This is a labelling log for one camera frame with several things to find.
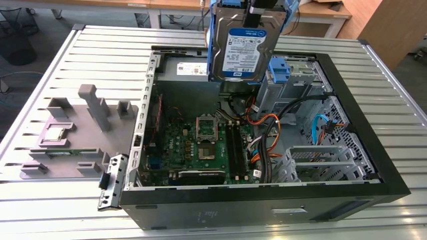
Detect grey parts rack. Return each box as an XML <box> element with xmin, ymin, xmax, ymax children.
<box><xmin>19</xmin><ymin>83</ymin><xmax>140</xmax><ymax>180</ymax></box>

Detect long wooden top desk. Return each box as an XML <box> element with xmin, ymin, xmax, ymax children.
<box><xmin>31</xmin><ymin>0</ymin><xmax>215</xmax><ymax>29</ymax></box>

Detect orange power wire bundle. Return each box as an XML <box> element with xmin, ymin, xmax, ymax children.
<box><xmin>248</xmin><ymin>149</ymin><xmax>284</xmax><ymax>168</ymax></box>

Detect silver drive cage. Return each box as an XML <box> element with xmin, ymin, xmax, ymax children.
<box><xmin>255</xmin><ymin>56</ymin><xmax>334</xmax><ymax>121</ymax></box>

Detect green motherboard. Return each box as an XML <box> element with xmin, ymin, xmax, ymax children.
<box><xmin>137</xmin><ymin>119</ymin><xmax>260</xmax><ymax>187</ymax></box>

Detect metal card retention bracket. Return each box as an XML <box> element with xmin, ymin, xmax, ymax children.
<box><xmin>97</xmin><ymin>153</ymin><xmax>131</xmax><ymax>211</ymax></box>

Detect empty blue drive carrier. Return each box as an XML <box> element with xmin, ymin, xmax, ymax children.
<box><xmin>267</xmin><ymin>57</ymin><xmax>292</xmax><ymax>85</ymax></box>

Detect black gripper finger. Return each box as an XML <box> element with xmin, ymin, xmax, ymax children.
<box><xmin>242</xmin><ymin>0</ymin><xmax>276</xmax><ymax>29</ymax></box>

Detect orange red wire loop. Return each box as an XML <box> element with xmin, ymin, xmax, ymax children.
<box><xmin>246</xmin><ymin>112</ymin><xmax>284</xmax><ymax>129</ymax></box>

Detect silver CPU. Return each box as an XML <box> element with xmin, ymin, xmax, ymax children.
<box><xmin>44</xmin><ymin>127</ymin><xmax>67</xmax><ymax>141</ymax></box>

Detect short wooden top desk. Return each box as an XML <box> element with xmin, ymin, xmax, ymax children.
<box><xmin>268</xmin><ymin>0</ymin><xmax>354</xmax><ymax>39</ymax></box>

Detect brown wooden cabinet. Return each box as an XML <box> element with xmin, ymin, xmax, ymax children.
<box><xmin>339</xmin><ymin>0</ymin><xmax>427</xmax><ymax>72</ymax></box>

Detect silver disk bay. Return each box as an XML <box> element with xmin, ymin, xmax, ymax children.
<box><xmin>271</xmin><ymin>144</ymin><xmax>380</xmax><ymax>184</ymax></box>

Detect CPU socket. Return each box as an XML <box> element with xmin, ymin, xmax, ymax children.
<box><xmin>195</xmin><ymin>141</ymin><xmax>219</xmax><ymax>161</ymax></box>

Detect thick black cable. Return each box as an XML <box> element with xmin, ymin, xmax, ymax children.
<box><xmin>258</xmin><ymin>94</ymin><xmax>336</xmax><ymax>183</ymax></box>
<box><xmin>263</xmin><ymin>94</ymin><xmax>338</xmax><ymax>183</ymax></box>

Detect grey power supply unit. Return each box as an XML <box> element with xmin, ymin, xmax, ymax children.
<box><xmin>155</xmin><ymin>56</ymin><xmax>222</xmax><ymax>114</ymax></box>

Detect hard disk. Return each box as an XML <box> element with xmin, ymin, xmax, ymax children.
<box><xmin>205</xmin><ymin>0</ymin><xmax>295</xmax><ymax>83</ymax></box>

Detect metal socket cover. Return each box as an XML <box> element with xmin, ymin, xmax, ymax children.
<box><xmin>195</xmin><ymin>113</ymin><xmax>220</xmax><ymax>143</ymax></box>

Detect black graphics card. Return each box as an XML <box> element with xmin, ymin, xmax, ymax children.
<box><xmin>168</xmin><ymin>169</ymin><xmax>228</xmax><ymax>186</ymax></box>

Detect yellow black power wires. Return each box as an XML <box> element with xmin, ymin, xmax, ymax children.
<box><xmin>215</xmin><ymin>107</ymin><xmax>248</xmax><ymax>124</ymax></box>

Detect green RAM stick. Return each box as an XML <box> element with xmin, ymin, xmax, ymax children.
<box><xmin>45</xmin><ymin>149</ymin><xmax>99</xmax><ymax>158</ymax></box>

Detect black RAM slot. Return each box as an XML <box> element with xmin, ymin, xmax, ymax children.
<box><xmin>226</xmin><ymin>121</ymin><xmax>240</xmax><ymax>181</ymax></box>
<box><xmin>235</xmin><ymin>121</ymin><xmax>250</xmax><ymax>181</ymax></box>

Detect black PC case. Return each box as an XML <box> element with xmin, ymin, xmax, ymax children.
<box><xmin>117</xmin><ymin>44</ymin><xmax>412</xmax><ymax>231</ymax></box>

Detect black mesh basket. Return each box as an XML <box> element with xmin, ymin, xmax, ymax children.
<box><xmin>0</xmin><ymin>7</ymin><xmax>41</xmax><ymax>36</ymax></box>

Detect black bin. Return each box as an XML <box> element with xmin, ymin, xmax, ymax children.
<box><xmin>4</xmin><ymin>34</ymin><xmax>39</xmax><ymax>66</ymax></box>

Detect disk power wire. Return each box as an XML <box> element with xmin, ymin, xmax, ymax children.
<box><xmin>320</xmin><ymin>120</ymin><xmax>350</xmax><ymax>146</ymax></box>

